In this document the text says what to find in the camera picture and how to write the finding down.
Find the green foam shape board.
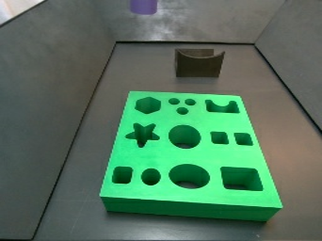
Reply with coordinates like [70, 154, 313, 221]
[99, 91, 282, 221]

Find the purple cylinder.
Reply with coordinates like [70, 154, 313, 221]
[130, 0, 159, 15]

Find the black curved holder stand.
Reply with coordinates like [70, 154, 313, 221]
[176, 49, 226, 78]

